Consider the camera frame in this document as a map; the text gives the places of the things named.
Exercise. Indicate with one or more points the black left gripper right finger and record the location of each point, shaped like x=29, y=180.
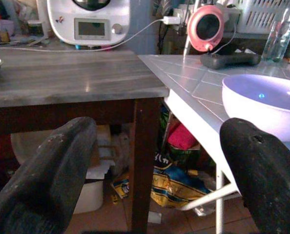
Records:
x=269, y=180

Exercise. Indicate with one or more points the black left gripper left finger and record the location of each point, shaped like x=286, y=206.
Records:
x=45, y=175

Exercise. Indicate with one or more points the lavender plastic bowl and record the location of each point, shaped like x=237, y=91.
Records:
x=257, y=109

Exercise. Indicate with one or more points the white plastic bin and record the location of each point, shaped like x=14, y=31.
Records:
x=91, y=195

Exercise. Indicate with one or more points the yellow and blue bag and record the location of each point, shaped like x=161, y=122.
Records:
x=174, y=190

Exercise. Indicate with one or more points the pink cloth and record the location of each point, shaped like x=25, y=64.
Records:
x=181, y=137

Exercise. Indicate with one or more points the white folding table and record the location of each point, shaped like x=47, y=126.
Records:
x=189, y=114

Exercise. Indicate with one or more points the grey top wooden table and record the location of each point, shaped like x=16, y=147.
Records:
x=145, y=146

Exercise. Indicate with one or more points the black oblong case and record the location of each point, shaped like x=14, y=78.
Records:
x=223, y=61

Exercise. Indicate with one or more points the white kitchen appliance with display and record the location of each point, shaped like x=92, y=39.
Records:
x=62, y=31

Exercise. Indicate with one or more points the small dark jar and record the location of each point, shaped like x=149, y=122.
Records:
x=35, y=28

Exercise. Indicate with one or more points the pale purple tub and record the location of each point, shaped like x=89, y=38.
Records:
x=1, y=29

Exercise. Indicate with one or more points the white plastic basket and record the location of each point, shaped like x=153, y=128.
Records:
x=257, y=14

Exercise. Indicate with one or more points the white charger plug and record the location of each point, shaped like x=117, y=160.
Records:
x=171, y=20

